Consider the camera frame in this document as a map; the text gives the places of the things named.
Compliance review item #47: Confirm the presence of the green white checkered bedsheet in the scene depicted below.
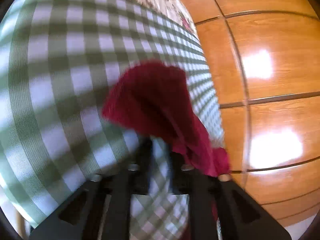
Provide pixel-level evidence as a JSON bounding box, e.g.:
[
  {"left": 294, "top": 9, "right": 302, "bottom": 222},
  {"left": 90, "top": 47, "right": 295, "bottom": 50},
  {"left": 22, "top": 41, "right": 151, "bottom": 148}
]
[{"left": 1, "top": 0, "right": 223, "bottom": 227}]

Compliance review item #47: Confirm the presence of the red knitted garment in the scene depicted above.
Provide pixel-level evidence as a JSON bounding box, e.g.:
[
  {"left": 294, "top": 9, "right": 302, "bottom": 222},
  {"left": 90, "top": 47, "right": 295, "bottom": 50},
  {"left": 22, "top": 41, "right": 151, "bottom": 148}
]
[{"left": 102, "top": 61, "right": 229, "bottom": 177}]

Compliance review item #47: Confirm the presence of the glossy wooden wardrobe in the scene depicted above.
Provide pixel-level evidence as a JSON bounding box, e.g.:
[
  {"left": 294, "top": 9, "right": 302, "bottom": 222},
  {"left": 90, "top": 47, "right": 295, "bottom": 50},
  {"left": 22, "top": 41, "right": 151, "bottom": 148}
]
[{"left": 181, "top": 0, "right": 319, "bottom": 226}]

